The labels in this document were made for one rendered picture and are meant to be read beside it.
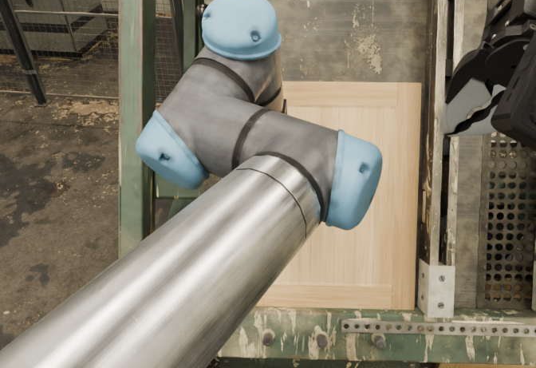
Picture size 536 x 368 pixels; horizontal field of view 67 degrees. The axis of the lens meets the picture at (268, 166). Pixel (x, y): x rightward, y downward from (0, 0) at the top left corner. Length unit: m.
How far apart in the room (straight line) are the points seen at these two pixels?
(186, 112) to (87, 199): 2.56
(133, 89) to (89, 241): 1.69
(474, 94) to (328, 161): 0.17
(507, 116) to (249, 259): 0.20
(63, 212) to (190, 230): 2.66
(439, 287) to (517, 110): 0.79
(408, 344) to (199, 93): 0.89
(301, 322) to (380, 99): 0.58
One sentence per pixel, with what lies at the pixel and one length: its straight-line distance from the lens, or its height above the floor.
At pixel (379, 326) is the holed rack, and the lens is 1.09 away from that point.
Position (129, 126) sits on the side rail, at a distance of 1.04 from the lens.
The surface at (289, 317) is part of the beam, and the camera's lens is 1.06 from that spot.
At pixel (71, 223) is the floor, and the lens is 2.78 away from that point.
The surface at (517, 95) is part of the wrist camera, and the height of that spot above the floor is 1.67.
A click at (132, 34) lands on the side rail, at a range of 1.07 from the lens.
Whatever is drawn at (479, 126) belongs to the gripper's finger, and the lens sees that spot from 0.45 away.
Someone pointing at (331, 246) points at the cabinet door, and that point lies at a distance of 1.05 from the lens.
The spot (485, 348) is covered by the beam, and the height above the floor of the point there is 0.85.
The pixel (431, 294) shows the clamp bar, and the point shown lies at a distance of 1.08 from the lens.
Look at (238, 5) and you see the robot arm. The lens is 0.42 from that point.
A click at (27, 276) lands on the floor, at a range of 2.59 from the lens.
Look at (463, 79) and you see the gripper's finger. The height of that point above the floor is 1.64.
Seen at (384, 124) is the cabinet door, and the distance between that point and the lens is 1.04.
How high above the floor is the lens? 1.80
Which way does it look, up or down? 38 degrees down
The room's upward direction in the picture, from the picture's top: straight up
